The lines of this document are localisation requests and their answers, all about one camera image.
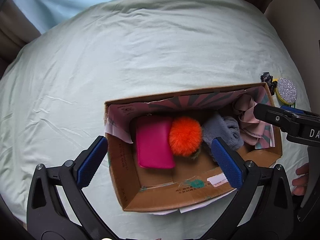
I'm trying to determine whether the silver glitter yellow sponge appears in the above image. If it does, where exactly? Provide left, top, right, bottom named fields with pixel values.
left=273, top=77, right=297, bottom=106

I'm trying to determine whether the pink fabric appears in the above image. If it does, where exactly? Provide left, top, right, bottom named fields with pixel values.
left=233, top=94, right=266, bottom=146

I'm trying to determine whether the grey-blue fuzzy sock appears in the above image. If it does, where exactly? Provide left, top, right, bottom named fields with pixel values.
left=202, top=113, right=244, bottom=162

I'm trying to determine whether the orange fluffy pompom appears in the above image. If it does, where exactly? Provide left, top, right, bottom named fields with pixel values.
left=169, top=116, right=202, bottom=158

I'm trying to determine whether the magenta zip pouch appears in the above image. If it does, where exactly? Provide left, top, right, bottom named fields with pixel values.
left=136, top=115, right=175, bottom=169

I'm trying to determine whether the person's right hand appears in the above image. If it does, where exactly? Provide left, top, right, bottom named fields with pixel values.
left=292, top=163, right=309, bottom=196

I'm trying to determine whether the pale green bed sheet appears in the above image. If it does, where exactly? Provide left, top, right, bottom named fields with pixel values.
left=0, top=0, right=313, bottom=240

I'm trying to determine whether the cardboard box patterned lining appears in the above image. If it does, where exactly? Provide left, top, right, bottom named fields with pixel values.
left=105, top=83, right=273, bottom=212

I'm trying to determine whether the brown left curtain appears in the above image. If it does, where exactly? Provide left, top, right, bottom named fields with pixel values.
left=1, top=0, right=41, bottom=64

